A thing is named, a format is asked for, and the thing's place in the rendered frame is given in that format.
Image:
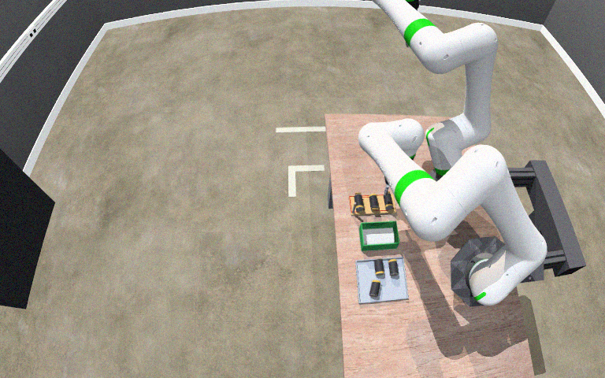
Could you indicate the black battery with yellow band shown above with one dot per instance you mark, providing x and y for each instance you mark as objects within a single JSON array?
[
  {"x": 373, "y": 201},
  {"x": 374, "y": 290},
  {"x": 388, "y": 200},
  {"x": 379, "y": 268},
  {"x": 393, "y": 268},
  {"x": 358, "y": 200}
]

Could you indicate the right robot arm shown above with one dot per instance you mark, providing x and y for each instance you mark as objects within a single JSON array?
[{"x": 440, "y": 53}]

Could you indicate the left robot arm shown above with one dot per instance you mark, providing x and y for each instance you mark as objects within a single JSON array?
[{"x": 434, "y": 209}]

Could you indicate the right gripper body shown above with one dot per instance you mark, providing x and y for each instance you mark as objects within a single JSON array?
[{"x": 415, "y": 4}]

